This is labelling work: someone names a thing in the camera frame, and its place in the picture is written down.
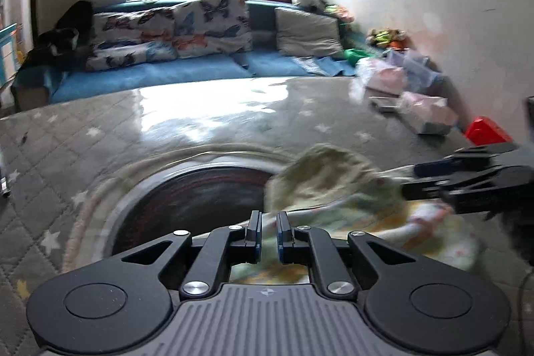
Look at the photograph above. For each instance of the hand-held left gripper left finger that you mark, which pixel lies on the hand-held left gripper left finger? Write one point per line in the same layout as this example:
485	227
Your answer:
255	235

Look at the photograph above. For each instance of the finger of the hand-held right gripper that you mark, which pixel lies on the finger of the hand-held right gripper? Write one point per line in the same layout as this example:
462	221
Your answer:
434	168
459	191

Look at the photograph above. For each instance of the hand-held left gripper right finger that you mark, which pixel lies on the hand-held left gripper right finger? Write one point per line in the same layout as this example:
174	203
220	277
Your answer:
283	235

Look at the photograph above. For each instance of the yellow-green patterned garment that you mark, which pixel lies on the yellow-green patterned garment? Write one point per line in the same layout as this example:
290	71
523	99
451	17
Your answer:
333	172

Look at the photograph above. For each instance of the red plastic box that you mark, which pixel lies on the red plastic box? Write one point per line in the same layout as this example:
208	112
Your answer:
488	130

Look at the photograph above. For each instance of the round metal table recess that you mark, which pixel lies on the round metal table recess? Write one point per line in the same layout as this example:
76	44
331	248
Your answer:
187	193

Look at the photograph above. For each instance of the small flat grey box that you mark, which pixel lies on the small flat grey box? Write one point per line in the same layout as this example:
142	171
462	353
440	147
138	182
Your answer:
384	104

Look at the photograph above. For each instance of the clear plastic storage box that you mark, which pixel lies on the clear plastic storage box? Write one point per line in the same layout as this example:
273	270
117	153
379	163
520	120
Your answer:
415	66

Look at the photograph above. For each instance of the brown green plush toys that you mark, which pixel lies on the brown green plush toys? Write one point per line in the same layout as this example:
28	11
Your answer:
386	38

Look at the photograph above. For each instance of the green pink plush toy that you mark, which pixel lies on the green pink plush toy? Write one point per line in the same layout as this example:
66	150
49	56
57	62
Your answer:
340	13

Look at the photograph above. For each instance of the grey pillow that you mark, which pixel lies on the grey pillow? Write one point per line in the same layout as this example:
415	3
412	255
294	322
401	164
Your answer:
306	32

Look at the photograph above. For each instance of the blue sofa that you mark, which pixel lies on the blue sofa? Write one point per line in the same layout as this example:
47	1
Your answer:
146	74

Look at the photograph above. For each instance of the grey quilted star table cover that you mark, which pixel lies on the grey quilted star table cover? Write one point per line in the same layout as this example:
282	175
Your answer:
83	139

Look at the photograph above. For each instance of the large butterfly print pillow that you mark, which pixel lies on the large butterfly print pillow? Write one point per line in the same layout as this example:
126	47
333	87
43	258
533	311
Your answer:
212	24

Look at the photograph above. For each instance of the folded butterfly print quilt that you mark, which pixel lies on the folded butterfly print quilt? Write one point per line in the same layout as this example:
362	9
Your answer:
129	55

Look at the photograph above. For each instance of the small butterfly print pillow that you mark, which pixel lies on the small butterfly print pillow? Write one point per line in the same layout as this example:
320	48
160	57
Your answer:
133	26

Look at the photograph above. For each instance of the black clothing pile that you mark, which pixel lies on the black clothing pile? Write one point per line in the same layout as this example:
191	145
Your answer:
54	47

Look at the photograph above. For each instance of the black bag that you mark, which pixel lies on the black bag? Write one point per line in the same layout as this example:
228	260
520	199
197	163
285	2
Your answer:
77	16

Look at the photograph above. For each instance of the blue white cabinet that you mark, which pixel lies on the blue white cabinet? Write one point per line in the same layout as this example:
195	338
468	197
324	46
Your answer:
7	55

